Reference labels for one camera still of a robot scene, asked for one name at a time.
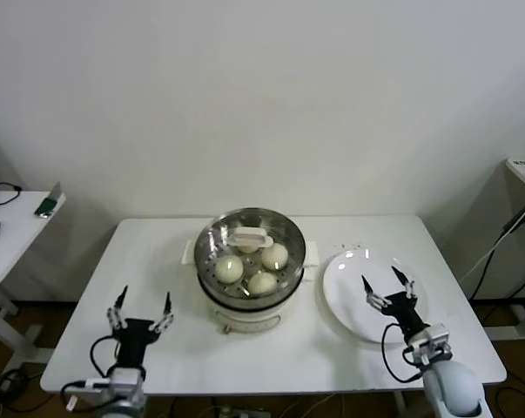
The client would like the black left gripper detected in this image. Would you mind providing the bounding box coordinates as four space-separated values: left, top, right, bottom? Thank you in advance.
106 286 176 371

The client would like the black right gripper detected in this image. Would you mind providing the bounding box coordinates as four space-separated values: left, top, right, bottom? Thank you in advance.
360 266 432 340

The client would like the stainless steel steamer basket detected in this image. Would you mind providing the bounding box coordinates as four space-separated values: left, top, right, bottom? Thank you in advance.
194 207 309 311

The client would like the white round plate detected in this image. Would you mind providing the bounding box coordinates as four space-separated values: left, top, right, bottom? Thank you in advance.
322 248 431 345

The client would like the green and silver packet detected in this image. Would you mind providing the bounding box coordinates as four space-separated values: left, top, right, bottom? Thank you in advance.
33 181 67 219

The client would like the white side table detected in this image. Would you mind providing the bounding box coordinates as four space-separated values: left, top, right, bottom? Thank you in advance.
0 190 68 362

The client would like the black power adapter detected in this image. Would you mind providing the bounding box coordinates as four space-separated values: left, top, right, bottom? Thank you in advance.
503 202 525 234

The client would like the grey floor power strip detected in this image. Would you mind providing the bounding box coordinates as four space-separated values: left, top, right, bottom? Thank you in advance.
218 404 272 418

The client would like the white floor power strip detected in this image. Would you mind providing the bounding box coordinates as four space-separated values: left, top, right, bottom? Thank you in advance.
0 368 28 397

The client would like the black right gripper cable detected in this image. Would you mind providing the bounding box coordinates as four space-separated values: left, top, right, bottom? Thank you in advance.
380 321 422 384

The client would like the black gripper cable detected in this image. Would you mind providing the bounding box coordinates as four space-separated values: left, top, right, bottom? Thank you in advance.
90 334 120 381
380 321 422 384

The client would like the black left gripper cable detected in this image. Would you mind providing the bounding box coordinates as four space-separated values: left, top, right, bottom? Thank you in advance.
90 334 120 381

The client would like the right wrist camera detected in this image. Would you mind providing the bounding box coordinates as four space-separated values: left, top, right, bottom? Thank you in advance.
403 322 453 365

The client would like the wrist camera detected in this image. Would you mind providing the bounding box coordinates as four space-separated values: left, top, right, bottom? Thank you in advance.
65 377 115 410
403 322 453 365

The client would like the white power cable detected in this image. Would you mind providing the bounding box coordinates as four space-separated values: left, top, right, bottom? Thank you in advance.
460 226 514 284

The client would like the black power cable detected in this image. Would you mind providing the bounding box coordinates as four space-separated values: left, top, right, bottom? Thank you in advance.
468 219 525 301

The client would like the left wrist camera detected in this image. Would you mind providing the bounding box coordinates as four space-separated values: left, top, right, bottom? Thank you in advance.
65 377 115 410

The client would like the black laptop cable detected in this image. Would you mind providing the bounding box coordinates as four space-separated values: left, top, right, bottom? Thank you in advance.
0 181 23 206

